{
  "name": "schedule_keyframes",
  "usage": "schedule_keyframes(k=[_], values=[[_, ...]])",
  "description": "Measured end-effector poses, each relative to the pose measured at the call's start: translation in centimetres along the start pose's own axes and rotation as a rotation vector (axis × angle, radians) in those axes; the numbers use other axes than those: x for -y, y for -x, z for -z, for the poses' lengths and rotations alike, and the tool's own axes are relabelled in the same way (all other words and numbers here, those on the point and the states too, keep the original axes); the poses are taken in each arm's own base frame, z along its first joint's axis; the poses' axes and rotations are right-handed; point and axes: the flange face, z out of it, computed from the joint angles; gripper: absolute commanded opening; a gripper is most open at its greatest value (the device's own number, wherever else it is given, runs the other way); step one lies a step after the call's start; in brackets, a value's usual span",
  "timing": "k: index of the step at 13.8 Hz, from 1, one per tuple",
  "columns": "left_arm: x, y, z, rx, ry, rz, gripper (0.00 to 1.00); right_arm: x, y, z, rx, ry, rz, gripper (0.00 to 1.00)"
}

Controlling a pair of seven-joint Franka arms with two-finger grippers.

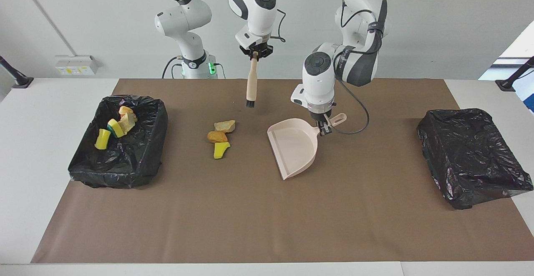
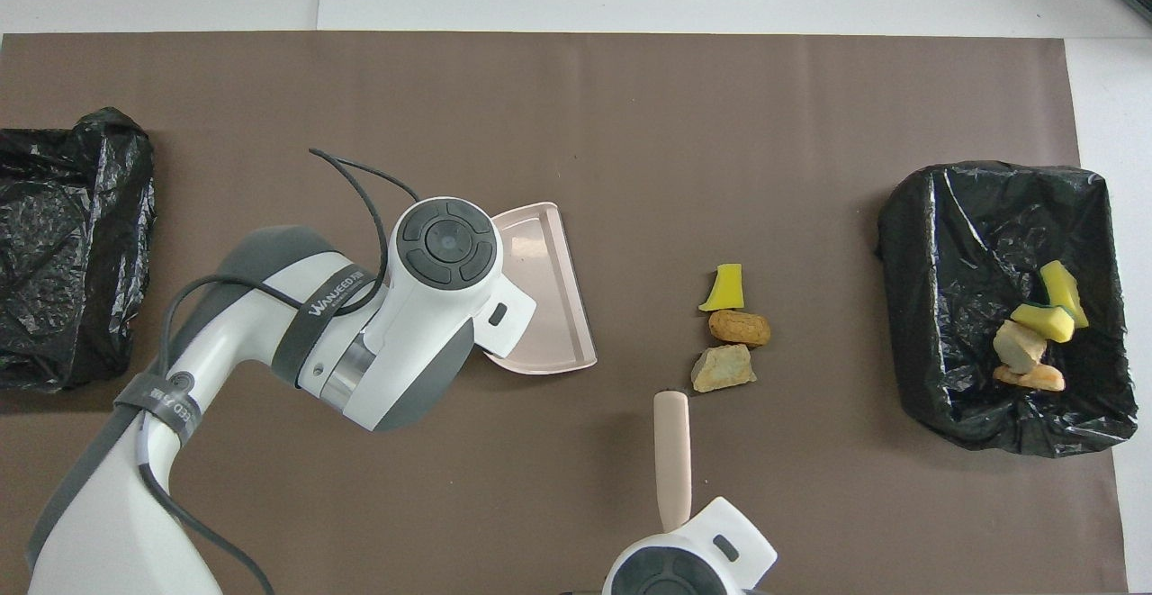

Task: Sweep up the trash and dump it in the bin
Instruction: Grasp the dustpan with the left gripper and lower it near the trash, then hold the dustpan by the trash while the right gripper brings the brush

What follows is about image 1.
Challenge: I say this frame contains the pale foam chunk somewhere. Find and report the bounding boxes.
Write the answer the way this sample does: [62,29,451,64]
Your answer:
[214,120,237,133]

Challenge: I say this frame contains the curved yellow sponge wedge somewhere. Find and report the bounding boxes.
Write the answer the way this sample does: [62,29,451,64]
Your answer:
[214,142,231,160]

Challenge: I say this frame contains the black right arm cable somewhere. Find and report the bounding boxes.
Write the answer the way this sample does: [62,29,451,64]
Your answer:
[267,9,287,43]

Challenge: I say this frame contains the black bag lined trash bin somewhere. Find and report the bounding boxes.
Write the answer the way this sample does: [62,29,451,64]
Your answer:
[68,95,169,189]

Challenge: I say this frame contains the beige handled hand brush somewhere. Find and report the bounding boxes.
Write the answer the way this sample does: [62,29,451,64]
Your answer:
[245,52,259,109]

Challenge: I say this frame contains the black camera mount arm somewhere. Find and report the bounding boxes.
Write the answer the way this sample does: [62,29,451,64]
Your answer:
[0,56,34,89]
[495,57,534,92]

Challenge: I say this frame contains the angular beige foam chunk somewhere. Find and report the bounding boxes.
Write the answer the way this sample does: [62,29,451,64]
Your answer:
[118,113,138,134]

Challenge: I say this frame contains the small yellow sponge piece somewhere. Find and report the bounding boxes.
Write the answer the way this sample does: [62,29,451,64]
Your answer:
[107,119,125,138]

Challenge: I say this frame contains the notched yellow sponge piece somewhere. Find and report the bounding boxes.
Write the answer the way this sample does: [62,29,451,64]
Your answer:
[95,129,111,150]

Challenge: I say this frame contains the brown table mat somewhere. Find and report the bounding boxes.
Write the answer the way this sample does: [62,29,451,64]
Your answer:
[30,78,534,264]

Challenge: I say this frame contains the empty black bag lined bin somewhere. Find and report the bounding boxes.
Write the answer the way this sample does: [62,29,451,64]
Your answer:
[416,108,534,210]

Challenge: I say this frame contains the black right base cable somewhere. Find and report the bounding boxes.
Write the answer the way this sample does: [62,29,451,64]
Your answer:
[162,56,184,79]

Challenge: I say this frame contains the white wall socket box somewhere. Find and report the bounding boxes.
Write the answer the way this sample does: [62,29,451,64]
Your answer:
[55,55,99,76]

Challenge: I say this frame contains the pink plastic dustpan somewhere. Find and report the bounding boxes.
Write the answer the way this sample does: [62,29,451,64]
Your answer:
[267,113,347,180]

